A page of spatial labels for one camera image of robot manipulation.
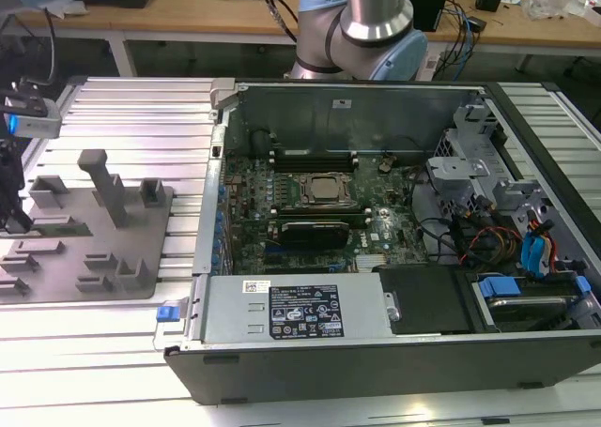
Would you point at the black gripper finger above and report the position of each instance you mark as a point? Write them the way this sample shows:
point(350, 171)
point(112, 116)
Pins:
point(16, 216)

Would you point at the green RAM stick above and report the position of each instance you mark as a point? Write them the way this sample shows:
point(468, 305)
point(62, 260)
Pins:
point(296, 152)
point(66, 230)

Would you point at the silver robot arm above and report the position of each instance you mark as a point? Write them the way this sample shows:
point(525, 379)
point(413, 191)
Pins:
point(371, 4)

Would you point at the black RAM slot bank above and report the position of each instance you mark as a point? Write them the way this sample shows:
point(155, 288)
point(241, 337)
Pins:
point(314, 164)
point(319, 209)

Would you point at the grey parts rack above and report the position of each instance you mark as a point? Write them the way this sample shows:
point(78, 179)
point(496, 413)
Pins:
point(103, 244)

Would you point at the crumpled white paper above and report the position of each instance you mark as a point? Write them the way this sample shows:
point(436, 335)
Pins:
point(70, 9)

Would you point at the blue release latch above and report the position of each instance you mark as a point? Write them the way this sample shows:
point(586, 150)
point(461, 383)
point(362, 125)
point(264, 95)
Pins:
point(168, 314)

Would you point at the wooden desk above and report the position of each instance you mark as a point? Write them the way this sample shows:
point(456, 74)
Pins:
point(188, 16)

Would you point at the silver power supply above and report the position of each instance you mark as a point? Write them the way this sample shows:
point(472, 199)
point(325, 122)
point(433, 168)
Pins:
point(235, 314)

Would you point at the black graphics card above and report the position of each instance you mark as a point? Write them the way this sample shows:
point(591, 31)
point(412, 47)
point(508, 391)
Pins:
point(314, 233)

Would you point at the CPU with silver top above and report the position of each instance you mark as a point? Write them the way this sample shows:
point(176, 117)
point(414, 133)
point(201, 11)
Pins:
point(325, 187)

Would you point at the black PC case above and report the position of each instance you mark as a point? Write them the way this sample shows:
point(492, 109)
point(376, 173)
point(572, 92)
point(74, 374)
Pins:
point(328, 375)

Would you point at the silver chipset heatsink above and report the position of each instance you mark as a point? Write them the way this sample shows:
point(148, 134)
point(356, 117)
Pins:
point(371, 263)

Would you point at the round coin battery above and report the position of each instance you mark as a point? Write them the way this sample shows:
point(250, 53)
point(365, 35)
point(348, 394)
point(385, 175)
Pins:
point(385, 165)

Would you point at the green motherboard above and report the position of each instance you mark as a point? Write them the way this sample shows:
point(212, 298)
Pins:
point(389, 220)

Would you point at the black plastic cover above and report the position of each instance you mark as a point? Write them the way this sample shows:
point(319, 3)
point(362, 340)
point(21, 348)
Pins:
point(422, 300)

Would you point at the grey metal drive cage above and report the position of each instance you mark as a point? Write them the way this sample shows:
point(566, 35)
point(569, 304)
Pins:
point(457, 166)

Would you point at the black speaker box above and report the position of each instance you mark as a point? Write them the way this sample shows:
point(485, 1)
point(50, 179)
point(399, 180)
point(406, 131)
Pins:
point(432, 4)

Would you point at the blue disk carrier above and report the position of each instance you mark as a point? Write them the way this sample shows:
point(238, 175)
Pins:
point(497, 287)

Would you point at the small black adapter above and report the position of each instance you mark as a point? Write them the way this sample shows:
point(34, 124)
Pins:
point(478, 24)

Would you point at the clear plastic bags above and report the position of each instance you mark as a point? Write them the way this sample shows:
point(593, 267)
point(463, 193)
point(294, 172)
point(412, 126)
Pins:
point(549, 2)

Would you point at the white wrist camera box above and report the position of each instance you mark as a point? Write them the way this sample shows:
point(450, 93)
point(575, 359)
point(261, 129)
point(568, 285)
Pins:
point(37, 122)

